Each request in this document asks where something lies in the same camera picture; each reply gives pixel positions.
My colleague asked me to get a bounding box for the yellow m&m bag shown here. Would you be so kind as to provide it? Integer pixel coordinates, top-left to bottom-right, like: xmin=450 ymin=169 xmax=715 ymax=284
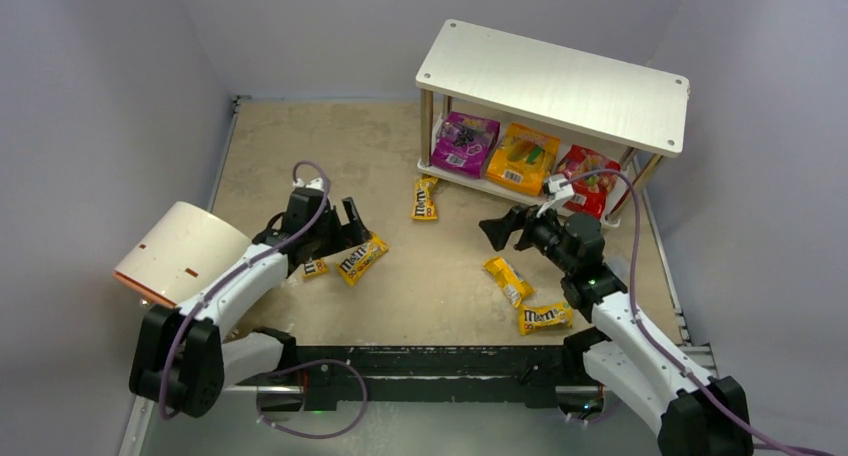
xmin=518 ymin=302 xmax=574 ymax=336
xmin=302 ymin=258 xmax=329 ymax=281
xmin=336 ymin=232 xmax=389 ymax=287
xmin=483 ymin=257 xmax=535 ymax=308
xmin=410 ymin=175 xmax=439 ymax=221

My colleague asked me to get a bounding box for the red candy bag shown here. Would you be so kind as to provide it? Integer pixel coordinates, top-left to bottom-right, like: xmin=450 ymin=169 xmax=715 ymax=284
xmin=556 ymin=145 xmax=621 ymax=219

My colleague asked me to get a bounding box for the orange candy bag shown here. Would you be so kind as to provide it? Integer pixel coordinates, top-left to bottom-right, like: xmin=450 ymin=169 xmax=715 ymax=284
xmin=485 ymin=123 xmax=560 ymax=197

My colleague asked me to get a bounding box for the purple candy bag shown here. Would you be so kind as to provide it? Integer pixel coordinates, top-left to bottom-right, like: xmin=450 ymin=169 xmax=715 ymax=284
xmin=430 ymin=112 xmax=500 ymax=179

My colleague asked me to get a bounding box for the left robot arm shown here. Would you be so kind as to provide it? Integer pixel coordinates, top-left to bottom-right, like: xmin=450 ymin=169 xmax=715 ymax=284
xmin=129 ymin=187 xmax=374 ymax=419

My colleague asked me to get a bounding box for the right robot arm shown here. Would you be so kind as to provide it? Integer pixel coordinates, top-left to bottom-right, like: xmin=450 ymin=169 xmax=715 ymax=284
xmin=479 ymin=205 xmax=754 ymax=455

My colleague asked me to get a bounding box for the white two-tier shelf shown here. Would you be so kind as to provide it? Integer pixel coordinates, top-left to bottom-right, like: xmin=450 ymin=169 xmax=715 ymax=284
xmin=415 ymin=19 xmax=691 ymax=204

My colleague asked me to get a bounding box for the yellow m&m bag flipped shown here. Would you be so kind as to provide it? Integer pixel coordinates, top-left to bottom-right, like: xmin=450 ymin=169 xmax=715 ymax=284
xmin=483 ymin=257 xmax=535 ymax=308

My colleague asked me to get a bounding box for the white cylinder roll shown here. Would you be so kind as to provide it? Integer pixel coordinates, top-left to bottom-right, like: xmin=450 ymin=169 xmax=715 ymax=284
xmin=113 ymin=201 xmax=250 ymax=307

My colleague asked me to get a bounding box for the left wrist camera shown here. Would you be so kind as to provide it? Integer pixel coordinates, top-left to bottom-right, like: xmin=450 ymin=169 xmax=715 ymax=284
xmin=293 ymin=177 xmax=328 ymax=192

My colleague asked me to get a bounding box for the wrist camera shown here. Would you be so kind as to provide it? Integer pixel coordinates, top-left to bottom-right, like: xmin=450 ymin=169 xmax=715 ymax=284
xmin=293 ymin=177 xmax=328 ymax=192
xmin=536 ymin=173 xmax=575 ymax=218

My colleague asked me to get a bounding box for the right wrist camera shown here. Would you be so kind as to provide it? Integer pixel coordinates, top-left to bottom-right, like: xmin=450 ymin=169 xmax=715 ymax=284
xmin=536 ymin=173 xmax=575 ymax=218

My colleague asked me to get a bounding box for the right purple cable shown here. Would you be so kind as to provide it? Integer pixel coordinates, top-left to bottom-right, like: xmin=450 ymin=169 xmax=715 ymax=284
xmin=563 ymin=168 xmax=836 ymax=456

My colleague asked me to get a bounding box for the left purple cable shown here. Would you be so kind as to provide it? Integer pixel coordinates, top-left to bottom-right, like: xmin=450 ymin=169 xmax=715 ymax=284
xmin=157 ymin=160 xmax=333 ymax=422

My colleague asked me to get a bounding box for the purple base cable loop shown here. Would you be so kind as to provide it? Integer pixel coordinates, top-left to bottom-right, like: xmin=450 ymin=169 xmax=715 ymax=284
xmin=254 ymin=358 xmax=370 ymax=440

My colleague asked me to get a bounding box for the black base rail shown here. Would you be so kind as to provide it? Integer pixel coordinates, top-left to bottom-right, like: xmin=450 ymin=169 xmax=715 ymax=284
xmin=284 ymin=343 xmax=627 ymax=411

